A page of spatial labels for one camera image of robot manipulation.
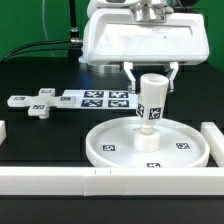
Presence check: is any white round table top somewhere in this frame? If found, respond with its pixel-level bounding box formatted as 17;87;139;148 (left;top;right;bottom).
86;116;210;168

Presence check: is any white front fence bar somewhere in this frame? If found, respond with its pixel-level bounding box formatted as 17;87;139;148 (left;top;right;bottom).
0;167;224;196

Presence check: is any white marker sheet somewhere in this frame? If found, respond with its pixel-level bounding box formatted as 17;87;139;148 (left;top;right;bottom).
59;90;137;110

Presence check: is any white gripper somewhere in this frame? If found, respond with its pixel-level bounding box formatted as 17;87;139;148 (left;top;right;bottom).
83;9;209;94

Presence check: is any white left fence bar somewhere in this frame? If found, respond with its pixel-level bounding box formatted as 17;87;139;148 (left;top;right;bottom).
0;120;6;145

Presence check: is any white right fence bar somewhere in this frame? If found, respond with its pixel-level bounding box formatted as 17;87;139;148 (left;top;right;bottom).
201;122;224;168

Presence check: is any white cross-shaped table base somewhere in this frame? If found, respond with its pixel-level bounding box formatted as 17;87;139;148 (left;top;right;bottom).
7;88;76;119

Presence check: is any white fence bar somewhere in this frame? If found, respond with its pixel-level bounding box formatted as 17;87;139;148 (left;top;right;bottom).
0;120;6;145
201;122;224;168
0;167;224;196

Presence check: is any thin white cable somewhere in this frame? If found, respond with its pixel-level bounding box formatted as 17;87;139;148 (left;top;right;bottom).
41;0;55;58

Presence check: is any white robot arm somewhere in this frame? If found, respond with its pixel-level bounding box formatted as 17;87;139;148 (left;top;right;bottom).
83;0;209;93

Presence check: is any black cable bundle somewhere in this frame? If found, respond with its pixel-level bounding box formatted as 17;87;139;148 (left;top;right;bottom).
0;0;85;64

